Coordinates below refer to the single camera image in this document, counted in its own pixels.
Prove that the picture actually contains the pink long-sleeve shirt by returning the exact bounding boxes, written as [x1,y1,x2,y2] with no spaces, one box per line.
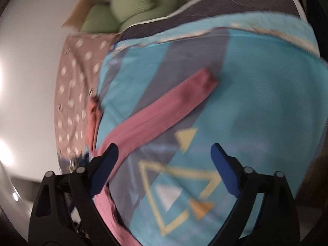
[92,68,218,245]

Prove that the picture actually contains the turquoise grey geometric bedspread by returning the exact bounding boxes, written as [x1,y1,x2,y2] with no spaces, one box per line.
[96,0,327,245]

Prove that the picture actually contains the folded coral orange garment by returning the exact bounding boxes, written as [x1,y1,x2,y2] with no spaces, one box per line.
[85,96,103,152]

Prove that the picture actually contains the pink polka dot sheet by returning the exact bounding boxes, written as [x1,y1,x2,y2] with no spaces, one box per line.
[54,33,118,160]

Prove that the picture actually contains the brown cushion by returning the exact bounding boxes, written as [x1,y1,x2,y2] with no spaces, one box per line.
[62,0,99,31]

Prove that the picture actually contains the green pillow back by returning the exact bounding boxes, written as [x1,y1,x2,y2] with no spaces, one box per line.
[80,4,120,33]

